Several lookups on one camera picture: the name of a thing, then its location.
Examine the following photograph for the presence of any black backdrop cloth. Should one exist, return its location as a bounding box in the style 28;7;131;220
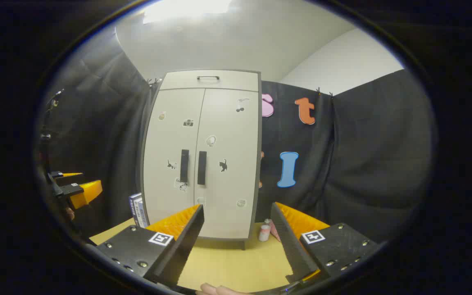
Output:
35;29;439;246

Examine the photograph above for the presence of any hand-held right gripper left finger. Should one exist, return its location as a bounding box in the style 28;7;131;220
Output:
95;204;205;287

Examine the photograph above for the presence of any white book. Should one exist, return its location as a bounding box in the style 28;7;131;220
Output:
134;195;150;228

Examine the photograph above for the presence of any white shoe cabinet door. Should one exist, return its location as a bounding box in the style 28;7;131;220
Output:
141;88;206;227
194;88;260;240

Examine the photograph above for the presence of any white double-door shoe cabinet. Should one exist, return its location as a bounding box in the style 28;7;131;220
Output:
140;70;262;250

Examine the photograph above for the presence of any white cabinet drawer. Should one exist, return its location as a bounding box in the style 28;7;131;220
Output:
159;70;260;92

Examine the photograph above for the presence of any ceiling light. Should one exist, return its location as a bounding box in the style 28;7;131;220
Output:
144;0;234;23

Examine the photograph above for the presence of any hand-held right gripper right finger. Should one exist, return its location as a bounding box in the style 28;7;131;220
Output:
270;202;381;284

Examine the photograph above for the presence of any small pink bottle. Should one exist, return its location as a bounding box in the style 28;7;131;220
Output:
259;219;272;242

